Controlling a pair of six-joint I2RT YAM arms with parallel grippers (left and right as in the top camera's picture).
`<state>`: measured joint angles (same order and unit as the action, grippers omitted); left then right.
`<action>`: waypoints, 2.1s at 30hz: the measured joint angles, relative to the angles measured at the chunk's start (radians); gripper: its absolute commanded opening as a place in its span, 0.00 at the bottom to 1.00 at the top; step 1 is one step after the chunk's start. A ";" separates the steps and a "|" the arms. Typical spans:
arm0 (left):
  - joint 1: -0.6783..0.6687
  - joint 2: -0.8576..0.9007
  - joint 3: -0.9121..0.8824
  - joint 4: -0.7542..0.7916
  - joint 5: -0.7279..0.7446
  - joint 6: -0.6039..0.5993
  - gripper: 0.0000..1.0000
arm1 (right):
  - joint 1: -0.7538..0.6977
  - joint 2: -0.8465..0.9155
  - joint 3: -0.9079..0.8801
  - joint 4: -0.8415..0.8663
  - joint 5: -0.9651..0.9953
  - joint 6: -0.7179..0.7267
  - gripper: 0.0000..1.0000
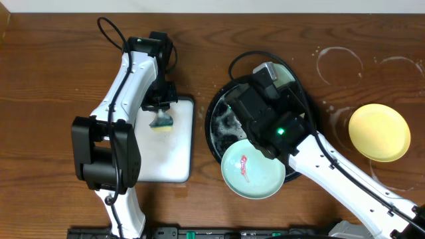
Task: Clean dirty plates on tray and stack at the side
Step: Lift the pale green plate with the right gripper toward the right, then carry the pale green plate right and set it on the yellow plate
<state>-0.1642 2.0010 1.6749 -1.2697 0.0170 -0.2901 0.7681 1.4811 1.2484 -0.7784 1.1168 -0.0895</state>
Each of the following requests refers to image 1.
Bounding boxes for black rectangular foam tray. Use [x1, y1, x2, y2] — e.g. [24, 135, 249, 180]
[135, 96, 195, 183]

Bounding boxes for light green plate front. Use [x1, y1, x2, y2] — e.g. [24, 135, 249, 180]
[221, 139, 286, 200]

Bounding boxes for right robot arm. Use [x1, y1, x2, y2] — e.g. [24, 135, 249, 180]
[225, 74, 424, 238]

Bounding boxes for yellow plate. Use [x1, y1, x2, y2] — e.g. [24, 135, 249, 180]
[348, 104, 411, 163]

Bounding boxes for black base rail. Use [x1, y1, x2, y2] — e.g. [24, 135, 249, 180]
[66, 227, 318, 239]

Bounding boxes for light green plate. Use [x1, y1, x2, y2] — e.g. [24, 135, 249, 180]
[221, 139, 286, 200]
[274, 63, 295, 88]

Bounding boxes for green yellow sponge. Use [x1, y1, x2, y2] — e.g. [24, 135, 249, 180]
[149, 110, 173, 132]

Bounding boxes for round black tray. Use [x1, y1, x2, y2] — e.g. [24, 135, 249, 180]
[205, 81, 323, 165]

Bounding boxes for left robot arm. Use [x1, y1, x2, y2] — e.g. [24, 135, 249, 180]
[71, 31, 178, 238]

